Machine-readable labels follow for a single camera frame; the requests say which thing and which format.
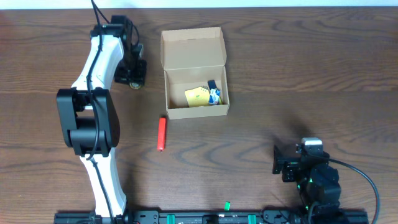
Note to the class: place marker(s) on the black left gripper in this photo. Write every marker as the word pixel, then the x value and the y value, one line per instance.
pixel 138 74

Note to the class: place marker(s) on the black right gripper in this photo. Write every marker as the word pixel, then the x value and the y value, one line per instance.
pixel 290 165

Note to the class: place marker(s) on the cardboard box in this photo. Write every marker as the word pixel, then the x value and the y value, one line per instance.
pixel 190 59

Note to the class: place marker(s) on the red marker pen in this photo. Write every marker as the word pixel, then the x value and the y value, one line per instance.
pixel 161 134

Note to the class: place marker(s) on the yellow highlighter with blue cap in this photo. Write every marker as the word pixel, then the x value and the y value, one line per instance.
pixel 212 84

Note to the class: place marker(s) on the small white blue box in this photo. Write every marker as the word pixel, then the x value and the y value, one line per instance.
pixel 215 97

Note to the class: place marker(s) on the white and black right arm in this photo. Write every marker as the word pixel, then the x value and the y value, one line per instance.
pixel 317 182

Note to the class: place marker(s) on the small green clip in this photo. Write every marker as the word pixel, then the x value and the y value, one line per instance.
pixel 227 206

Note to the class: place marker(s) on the black aluminium mounting rail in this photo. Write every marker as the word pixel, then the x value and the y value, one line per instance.
pixel 263 217

